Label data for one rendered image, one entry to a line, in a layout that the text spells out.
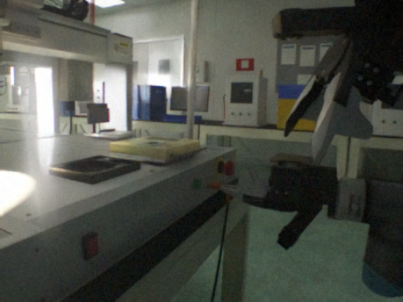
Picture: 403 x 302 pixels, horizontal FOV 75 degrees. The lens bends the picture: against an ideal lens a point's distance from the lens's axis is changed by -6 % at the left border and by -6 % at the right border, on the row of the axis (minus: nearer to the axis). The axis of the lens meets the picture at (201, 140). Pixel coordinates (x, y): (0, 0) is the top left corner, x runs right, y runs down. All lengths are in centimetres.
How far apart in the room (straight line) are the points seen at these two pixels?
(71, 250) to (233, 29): 463
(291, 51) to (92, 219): 430
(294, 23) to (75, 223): 34
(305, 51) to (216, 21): 156
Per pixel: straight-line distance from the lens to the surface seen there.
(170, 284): 51
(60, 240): 36
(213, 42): 493
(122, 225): 43
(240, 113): 293
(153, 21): 566
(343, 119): 31
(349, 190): 51
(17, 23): 67
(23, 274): 35
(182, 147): 64
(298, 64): 448
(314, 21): 35
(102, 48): 98
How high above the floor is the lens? 99
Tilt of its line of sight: 8 degrees down
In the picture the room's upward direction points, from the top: 1 degrees clockwise
